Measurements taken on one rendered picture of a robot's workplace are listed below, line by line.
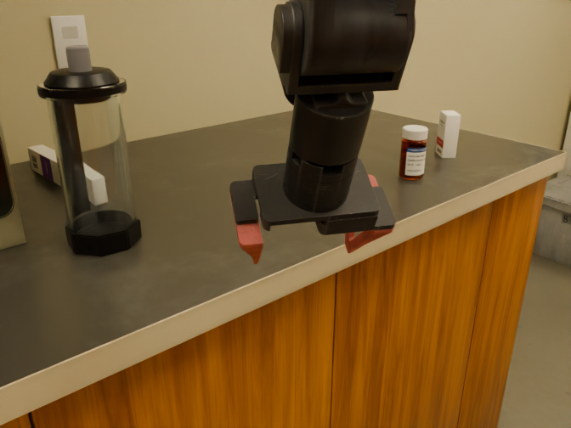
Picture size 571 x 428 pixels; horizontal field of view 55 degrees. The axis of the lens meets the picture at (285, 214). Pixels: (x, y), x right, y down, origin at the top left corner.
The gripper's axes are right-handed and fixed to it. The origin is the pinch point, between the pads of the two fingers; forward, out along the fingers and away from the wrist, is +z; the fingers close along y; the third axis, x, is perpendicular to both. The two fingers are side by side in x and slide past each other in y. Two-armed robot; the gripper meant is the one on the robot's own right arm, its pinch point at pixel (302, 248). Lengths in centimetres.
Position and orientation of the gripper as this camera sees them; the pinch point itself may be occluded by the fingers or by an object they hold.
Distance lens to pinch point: 54.7
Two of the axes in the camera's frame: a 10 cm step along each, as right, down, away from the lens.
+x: 2.0, 7.7, -6.1
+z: -1.0, 6.3, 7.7
